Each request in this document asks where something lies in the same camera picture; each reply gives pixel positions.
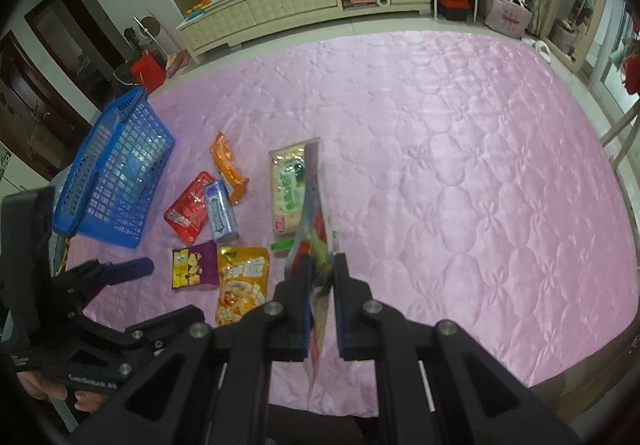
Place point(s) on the pink quilted cover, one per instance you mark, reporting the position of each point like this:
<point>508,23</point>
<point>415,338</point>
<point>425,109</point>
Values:
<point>450,175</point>

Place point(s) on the pale blue white snack packet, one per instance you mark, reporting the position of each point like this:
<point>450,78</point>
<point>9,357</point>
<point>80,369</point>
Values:
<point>132,170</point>

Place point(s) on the yellow purple snack packet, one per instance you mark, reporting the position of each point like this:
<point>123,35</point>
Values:
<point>192,267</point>

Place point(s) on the pink bag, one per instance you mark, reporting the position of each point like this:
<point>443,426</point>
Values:
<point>507,17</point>

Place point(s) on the silver red green snack packet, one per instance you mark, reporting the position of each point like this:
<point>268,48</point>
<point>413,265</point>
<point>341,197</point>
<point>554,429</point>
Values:
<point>315,220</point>

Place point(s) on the dark bag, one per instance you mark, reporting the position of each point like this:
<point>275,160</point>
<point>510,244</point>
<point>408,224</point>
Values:
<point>125,75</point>

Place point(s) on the arched floor mirror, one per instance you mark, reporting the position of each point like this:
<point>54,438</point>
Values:
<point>580,50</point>

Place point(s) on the white cupboard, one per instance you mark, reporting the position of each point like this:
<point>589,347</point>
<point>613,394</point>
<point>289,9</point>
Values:
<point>15,170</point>

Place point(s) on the round brown wall disc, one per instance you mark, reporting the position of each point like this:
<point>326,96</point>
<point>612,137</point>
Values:
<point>152,27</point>

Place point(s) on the blue plate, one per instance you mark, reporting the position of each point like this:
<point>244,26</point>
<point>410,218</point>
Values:
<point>196,13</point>

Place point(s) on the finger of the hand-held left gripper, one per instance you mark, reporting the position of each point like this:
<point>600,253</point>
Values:
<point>127,270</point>
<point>170,322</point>

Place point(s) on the red garment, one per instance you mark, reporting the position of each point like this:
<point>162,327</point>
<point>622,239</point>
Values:
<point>632,70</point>

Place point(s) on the person's left hand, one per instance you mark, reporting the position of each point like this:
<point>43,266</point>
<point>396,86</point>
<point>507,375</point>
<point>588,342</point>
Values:
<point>42,385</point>

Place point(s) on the white slipper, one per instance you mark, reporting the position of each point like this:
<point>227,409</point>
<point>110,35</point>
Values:
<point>532,44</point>
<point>544,54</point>

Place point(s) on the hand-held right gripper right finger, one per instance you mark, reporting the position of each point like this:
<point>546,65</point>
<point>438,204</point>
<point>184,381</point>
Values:
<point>339,325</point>

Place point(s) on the red bag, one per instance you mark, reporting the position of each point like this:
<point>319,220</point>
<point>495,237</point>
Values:
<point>149,71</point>

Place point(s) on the wooden chair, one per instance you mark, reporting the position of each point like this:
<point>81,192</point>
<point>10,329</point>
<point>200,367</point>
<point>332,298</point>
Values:
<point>622,130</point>

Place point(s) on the cream TV cabinet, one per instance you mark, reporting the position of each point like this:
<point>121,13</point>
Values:
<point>270,5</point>

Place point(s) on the pink broom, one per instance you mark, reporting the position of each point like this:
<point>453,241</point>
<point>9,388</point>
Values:
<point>177,64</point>

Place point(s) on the white mop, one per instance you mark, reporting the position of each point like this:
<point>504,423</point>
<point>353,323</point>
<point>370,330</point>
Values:
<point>145,32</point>

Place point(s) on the blue plastic basket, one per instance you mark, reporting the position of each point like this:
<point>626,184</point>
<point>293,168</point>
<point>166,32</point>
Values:
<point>100,235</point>

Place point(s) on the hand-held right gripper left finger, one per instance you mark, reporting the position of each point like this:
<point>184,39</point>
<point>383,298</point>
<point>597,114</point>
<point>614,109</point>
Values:
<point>308,335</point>

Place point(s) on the green white snack packet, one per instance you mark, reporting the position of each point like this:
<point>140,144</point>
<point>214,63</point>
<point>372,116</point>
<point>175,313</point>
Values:
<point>286,190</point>

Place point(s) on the purple silver snack packet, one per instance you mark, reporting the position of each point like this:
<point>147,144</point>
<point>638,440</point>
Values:
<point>220,212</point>

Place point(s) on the yellow orange snack packet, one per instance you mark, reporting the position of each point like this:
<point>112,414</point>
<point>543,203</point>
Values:
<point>242,282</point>

